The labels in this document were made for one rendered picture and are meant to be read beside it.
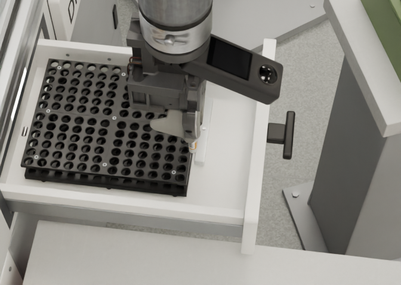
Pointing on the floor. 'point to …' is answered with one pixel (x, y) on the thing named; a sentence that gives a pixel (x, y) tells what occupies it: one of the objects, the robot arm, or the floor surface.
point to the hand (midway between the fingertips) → (197, 130)
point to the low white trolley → (185, 261)
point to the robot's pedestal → (355, 148)
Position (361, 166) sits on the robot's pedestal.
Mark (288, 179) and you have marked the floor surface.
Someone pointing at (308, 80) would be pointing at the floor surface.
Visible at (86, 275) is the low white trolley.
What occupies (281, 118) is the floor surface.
